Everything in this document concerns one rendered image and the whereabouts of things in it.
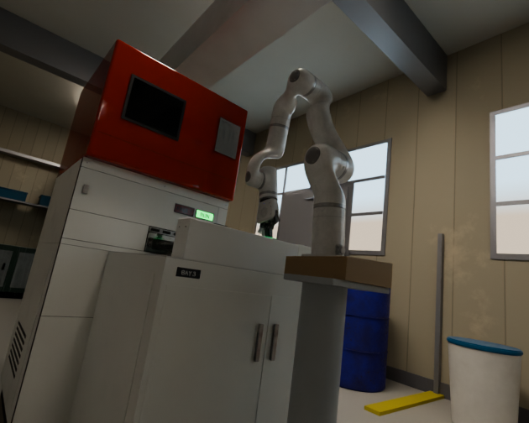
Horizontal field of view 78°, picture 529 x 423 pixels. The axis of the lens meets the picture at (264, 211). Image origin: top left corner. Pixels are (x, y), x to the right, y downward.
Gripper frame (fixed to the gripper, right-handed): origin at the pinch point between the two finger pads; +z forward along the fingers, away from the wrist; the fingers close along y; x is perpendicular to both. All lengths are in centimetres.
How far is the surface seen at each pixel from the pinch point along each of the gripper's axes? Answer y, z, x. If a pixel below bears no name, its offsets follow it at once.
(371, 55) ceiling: -31, -262, 194
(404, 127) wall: -29, -186, 245
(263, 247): 2.9, 7.3, -5.8
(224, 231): 3.5, 4.8, -25.5
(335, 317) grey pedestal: 30.3, 35.5, 1.7
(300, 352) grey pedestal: 19.0, 46.1, -3.7
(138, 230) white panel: -58, -8, -35
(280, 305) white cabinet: -1.5, 29.0, 7.9
